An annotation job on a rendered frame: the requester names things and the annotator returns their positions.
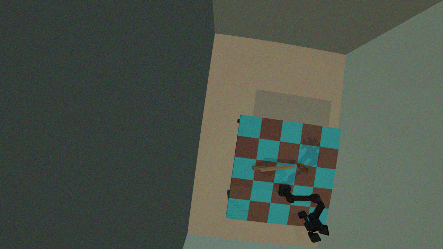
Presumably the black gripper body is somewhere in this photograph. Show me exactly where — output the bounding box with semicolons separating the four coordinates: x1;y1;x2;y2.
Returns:
298;211;321;243

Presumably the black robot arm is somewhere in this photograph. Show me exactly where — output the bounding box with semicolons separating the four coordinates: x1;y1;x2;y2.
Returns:
282;189;329;236

